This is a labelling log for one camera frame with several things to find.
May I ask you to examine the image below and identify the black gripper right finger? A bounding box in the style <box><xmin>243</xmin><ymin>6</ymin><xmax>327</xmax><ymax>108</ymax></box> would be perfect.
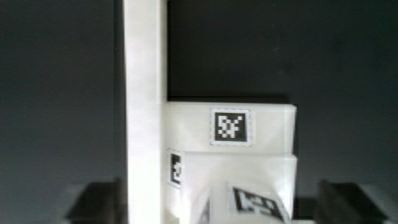
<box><xmin>316</xmin><ymin>180</ymin><xmax>398</xmax><ymax>224</ymax></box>

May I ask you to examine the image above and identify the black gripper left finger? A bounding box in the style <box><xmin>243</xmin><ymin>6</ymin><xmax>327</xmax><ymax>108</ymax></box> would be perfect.
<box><xmin>64</xmin><ymin>181</ymin><xmax>124</xmax><ymax>224</ymax></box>

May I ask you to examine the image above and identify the white front fence bar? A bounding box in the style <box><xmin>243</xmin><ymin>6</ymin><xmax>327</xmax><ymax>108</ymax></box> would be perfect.
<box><xmin>122</xmin><ymin>0</ymin><xmax>167</xmax><ymax>224</ymax></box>

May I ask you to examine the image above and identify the white lamp base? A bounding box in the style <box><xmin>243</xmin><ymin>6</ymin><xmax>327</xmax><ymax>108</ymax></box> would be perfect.
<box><xmin>165</xmin><ymin>102</ymin><xmax>296</xmax><ymax>224</ymax></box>

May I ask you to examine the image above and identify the white lamp bulb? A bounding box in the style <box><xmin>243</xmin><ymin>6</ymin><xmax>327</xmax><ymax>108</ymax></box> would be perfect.
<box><xmin>192</xmin><ymin>182</ymin><xmax>291</xmax><ymax>224</ymax></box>

